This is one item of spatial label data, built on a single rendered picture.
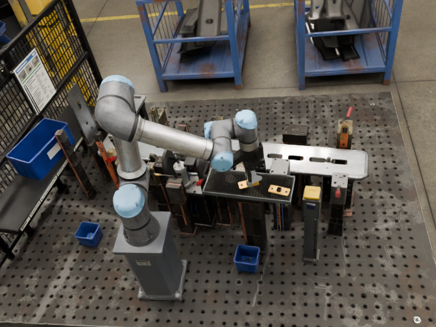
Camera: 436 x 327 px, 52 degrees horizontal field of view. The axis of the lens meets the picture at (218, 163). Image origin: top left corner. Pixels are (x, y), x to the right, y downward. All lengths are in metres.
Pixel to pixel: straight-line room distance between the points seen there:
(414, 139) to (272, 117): 1.36
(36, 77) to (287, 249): 1.58
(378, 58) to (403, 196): 2.11
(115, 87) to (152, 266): 0.79
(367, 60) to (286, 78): 0.74
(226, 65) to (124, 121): 3.00
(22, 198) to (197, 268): 0.92
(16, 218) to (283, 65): 3.07
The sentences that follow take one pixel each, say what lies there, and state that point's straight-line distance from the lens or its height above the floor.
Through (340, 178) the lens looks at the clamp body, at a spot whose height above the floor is 1.06.
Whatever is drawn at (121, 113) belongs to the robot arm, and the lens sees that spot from 1.45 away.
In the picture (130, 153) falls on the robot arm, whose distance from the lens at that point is 1.70.
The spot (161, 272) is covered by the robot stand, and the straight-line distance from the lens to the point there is 1.98.
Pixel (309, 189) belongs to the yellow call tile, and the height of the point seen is 1.16.
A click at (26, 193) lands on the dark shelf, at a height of 1.03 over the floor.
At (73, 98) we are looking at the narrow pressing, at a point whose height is 1.29.
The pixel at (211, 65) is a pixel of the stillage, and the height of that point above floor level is 0.16.
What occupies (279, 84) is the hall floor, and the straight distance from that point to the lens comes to 4.33.
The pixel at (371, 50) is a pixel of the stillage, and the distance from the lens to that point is 4.47.
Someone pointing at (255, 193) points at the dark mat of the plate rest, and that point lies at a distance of 1.85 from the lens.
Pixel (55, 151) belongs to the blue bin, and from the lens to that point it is 2.45.
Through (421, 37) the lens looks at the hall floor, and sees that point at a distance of 5.03.
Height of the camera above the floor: 2.57
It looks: 45 degrees down
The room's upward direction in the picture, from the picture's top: 11 degrees counter-clockwise
